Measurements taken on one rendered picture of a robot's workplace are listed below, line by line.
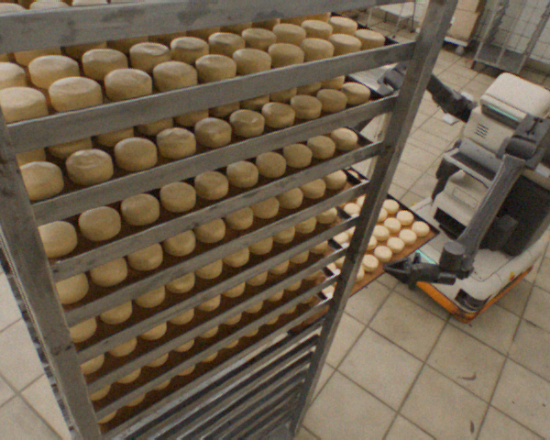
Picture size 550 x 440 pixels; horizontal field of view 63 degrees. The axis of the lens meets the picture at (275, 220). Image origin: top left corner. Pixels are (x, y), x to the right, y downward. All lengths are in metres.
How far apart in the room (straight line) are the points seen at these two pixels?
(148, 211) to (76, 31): 0.27
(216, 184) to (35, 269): 0.28
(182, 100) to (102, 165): 0.12
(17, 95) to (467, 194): 1.90
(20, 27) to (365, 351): 1.95
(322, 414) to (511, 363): 0.98
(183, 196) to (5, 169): 0.27
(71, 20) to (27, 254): 0.22
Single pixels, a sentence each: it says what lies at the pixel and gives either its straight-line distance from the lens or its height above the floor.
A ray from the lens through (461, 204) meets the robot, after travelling 2.19.
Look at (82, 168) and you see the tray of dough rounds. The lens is 0.55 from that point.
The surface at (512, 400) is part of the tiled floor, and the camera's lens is 2.35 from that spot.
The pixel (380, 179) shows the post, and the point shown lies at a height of 1.27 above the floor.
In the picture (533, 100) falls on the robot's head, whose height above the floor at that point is 1.12.
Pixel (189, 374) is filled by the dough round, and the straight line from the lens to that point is 1.00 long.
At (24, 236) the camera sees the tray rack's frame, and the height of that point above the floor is 1.42.
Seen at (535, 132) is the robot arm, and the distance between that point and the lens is 1.49.
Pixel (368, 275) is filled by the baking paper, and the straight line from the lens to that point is 1.32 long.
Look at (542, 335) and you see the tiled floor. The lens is 2.68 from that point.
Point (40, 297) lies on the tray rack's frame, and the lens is 0.55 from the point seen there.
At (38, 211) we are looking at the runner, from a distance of 0.51.
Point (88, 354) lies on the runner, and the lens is 0.72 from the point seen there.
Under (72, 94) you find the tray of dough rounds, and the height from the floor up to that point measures 1.51.
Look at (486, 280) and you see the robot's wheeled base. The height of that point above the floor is 0.28.
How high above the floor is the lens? 1.74
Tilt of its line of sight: 41 degrees down
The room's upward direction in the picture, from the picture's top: 10 degrees clockwise
